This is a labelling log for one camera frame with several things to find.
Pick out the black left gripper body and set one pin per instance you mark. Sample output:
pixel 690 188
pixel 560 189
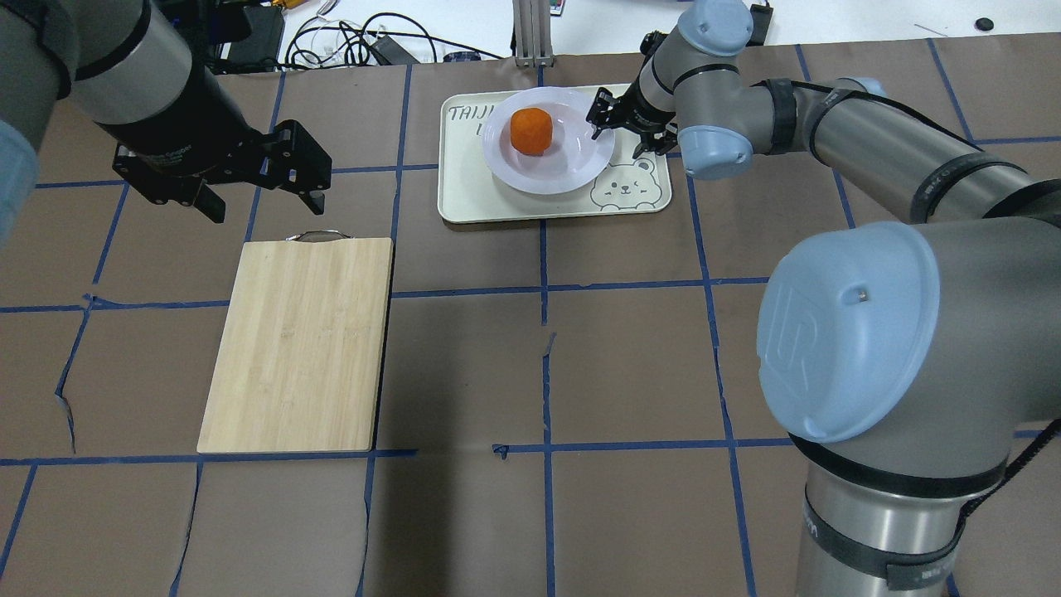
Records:
pixel 184 124

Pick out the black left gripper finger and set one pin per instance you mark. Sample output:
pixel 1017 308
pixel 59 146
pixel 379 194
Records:
pixel 201 197
pixel 296 163

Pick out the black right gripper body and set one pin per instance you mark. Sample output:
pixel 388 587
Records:
pixel 632 106

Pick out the white round plate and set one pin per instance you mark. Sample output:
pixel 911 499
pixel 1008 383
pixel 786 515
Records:
pixel 574 158

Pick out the orange fruit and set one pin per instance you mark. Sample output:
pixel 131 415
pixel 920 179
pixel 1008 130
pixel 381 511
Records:
pixel 531 131

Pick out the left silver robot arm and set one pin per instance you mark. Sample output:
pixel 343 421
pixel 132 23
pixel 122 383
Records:
pixel 121 62

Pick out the cream bear tray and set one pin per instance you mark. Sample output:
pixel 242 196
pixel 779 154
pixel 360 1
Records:
pixel 482 178

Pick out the black flat power brick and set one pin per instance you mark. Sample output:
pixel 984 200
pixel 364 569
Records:
pixel 261 27

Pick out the black power adapter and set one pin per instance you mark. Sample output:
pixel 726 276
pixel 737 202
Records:
pixel 388 52

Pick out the wooden cutting board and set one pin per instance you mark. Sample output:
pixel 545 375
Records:
pixel 300 360

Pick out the aluminium frame post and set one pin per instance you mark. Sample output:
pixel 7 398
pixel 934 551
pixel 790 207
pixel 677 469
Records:
pixel 531 40

